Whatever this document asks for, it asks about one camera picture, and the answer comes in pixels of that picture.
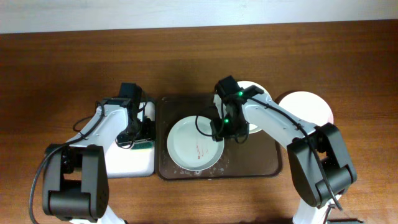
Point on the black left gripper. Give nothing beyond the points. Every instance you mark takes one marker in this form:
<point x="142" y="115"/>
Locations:
<point x="150" y="132"/>

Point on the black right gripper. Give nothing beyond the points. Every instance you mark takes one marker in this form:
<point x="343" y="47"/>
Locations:
<point x="219" y="132"/>

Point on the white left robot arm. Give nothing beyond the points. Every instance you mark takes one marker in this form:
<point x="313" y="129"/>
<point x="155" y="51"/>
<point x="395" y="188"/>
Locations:
<point x="75" y="187"/>

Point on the white tray with black rim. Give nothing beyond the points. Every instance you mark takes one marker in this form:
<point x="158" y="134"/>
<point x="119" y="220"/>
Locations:
<point x="123" y="162"/>

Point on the pink plate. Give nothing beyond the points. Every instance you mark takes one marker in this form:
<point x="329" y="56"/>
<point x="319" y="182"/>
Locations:
<point x="307" y="106"/>

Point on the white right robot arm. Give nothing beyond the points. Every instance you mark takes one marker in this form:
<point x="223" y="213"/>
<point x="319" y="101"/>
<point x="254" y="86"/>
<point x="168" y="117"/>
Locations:
<point x="321" y="167"/>

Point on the green yellow sponge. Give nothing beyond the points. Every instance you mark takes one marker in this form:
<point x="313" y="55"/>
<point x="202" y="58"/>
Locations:
<point x="142" y="145"/>

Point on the pale green plate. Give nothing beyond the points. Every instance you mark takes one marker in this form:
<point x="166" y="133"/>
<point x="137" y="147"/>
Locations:
<point x="190" y="147"/>

